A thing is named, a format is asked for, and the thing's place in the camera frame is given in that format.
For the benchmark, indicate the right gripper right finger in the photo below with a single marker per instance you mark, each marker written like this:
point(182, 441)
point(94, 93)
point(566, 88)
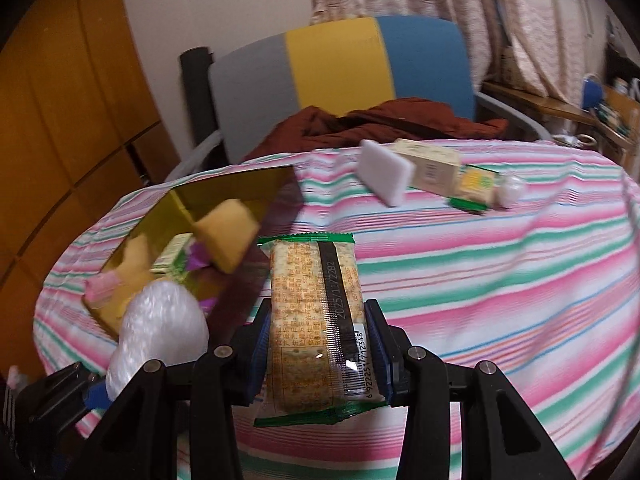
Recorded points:
point(501, 437)

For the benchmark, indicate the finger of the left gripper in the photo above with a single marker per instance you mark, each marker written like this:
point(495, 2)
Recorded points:
point(96, 397)

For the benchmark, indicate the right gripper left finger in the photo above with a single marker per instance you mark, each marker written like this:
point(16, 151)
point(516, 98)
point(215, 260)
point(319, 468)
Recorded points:
point(137, 437)

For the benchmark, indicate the purple snack packet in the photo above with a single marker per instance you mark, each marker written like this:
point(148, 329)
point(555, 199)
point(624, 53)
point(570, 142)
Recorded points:
point(197, 257)
point(207, 305)

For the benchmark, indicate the yellow sponge block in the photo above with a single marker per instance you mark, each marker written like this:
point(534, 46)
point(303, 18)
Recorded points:
point(226, 232)
point(136, 260)

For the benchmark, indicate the green cracker packet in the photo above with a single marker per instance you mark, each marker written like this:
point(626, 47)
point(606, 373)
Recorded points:
point(320, 369)

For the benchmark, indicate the small green white box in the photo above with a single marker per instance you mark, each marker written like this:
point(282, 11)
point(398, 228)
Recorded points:
point(174, 257)

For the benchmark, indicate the cracker biscuit packet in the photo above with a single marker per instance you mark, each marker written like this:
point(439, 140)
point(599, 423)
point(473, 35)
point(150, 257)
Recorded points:
point(475, 189)

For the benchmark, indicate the white plastic bag ball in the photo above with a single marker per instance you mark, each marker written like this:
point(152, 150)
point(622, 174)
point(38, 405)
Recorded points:
point(509, 190)

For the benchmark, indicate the striped pink green tablecloth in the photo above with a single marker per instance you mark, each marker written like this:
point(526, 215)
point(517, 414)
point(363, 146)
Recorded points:
point(548, 290)

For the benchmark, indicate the gold metal tin box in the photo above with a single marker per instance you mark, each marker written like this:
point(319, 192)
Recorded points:
point(273, 195)

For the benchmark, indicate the wooden wardrobe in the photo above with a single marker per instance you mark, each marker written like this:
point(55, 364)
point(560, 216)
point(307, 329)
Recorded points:
point(79, 129)

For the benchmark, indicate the cream cardboard box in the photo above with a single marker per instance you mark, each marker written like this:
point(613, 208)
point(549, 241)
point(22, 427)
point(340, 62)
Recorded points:
point(437, 168)

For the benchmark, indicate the white rectangular sponge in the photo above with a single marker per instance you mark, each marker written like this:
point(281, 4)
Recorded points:
point(386, 174)

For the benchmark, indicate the wooden side desk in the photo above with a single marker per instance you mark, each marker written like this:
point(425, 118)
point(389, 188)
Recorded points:
point(624, 147)

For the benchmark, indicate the dark red jacket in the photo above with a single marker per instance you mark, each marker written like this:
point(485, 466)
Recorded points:
point(407, 118)

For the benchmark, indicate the black rolled mat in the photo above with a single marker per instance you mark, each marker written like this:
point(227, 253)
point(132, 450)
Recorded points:
point(194, 64)

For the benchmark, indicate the blue round object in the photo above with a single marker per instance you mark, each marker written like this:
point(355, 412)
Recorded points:
point(592, 91)

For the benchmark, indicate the grey yellow blue chair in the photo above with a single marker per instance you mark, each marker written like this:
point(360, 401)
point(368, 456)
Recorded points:
point(340, 66)

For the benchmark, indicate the patterned beige curtain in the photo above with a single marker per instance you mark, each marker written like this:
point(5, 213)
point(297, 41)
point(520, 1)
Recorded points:
point(536, 46)

